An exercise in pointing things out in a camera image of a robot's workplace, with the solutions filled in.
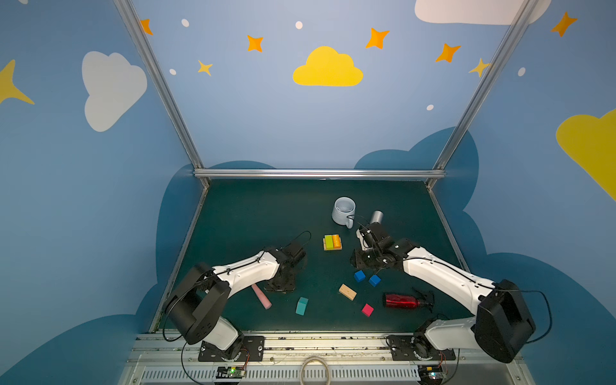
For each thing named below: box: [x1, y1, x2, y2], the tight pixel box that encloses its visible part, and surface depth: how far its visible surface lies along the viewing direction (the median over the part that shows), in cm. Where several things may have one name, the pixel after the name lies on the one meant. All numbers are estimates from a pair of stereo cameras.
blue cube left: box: [353, 269, 366, 283], surface depth 90 cm
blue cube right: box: [368, 274, 382, 288], surface depth 90 cm
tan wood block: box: [338, 283, 357, 301], surface depth 87 cm
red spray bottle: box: [383, 287, 435, 313], surface depth 83 cm
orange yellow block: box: [332, 234, 341, 249], surface depth 100 cm
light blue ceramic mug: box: [331, 195, 357, 229], surface depth 106 cm
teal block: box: [295, 296, 309, 317], surface depth 84 cm
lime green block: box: [324, 235, 335, 251], surface depth 100 cm
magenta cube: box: [360, 303, 375, 317], surface depth 84 cm
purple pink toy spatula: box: [251, 283, 273, 310], surface depth 85 cm
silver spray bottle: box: [369, 210, 384, 224], surface depth 107 cm
